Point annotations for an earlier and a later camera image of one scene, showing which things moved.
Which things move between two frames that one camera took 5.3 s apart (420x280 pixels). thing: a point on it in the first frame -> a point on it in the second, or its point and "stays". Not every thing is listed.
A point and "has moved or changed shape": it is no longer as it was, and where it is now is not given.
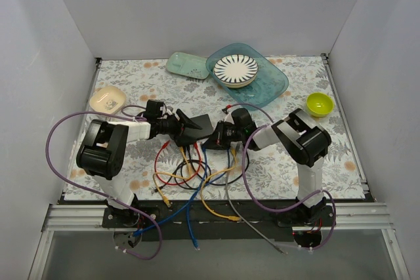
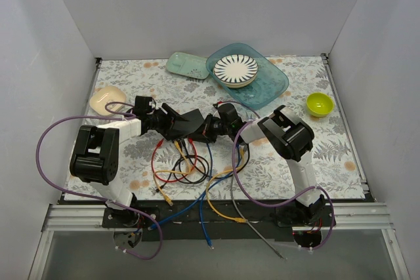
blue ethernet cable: (189, 216) -> (209, 242)
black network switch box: (203, 122) has moved or changed shape
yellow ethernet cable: (232, 167) has moved or changed shape
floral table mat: (159, 134) stays
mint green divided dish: (187, 65) stays
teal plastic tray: (269, 82) stays
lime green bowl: (319, 104) stays
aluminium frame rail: (352, 216) stays
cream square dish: (107, 99) stays
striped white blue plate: (235, 71) stays
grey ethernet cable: (236, 214) -> (248, 221)
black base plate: (218, 220) stays
